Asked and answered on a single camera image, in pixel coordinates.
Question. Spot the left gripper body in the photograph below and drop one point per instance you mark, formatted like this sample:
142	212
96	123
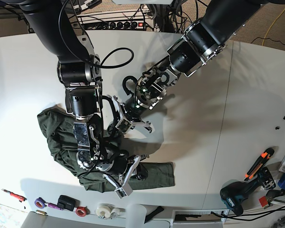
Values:
129	113

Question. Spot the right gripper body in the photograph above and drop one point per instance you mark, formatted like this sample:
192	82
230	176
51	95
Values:
121	169

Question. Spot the dark green t-shirt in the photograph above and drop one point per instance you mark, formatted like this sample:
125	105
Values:
57	128

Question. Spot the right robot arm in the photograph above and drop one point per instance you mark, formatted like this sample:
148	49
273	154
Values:
99	120

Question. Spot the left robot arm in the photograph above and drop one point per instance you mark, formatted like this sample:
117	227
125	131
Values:
201	41

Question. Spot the white paper roll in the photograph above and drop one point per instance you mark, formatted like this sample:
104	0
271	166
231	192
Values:
135	216

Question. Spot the clear tape dispenser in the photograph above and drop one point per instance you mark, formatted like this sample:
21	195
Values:
107	211

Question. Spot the red tape roll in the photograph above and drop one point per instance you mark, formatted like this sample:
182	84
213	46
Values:
81	211

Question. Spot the purple tape roll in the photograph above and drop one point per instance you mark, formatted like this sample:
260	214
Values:
40	203

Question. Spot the black power strip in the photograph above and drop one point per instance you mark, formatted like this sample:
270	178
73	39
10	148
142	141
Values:
119	25

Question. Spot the red black screwdriver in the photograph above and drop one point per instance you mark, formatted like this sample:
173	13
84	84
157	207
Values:
18	197

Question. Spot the red square tag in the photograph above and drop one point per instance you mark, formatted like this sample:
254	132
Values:
263	201

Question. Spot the orange black utility knife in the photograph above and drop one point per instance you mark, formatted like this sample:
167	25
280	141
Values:
259	163

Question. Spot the black action camera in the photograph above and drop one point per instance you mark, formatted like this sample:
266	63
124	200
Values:
66	203

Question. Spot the teal black cordless drill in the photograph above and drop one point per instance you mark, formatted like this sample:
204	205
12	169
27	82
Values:
235	193

